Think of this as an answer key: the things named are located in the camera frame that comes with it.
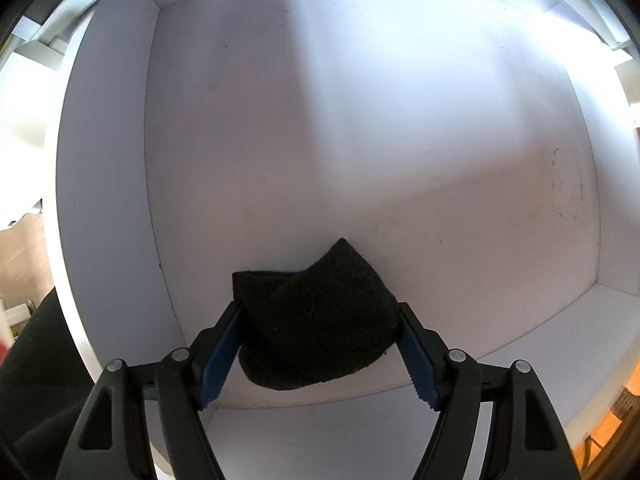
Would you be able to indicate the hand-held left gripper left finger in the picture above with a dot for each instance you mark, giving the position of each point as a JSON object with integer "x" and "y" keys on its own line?
{"x": 222, "y": 360}

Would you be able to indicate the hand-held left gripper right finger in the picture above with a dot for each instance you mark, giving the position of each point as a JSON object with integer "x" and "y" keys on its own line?
{"x": 417, "y": 365}

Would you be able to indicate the black sock bundle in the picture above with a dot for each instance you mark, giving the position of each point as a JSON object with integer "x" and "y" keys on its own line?
{"x": 315, "y": 315}

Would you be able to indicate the white drawer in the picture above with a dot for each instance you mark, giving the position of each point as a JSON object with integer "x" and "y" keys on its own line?
{"x": 350, "y": 135}

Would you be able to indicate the person's black pants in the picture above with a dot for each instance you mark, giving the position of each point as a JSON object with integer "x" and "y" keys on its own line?
{"x": 35, "y": 375}

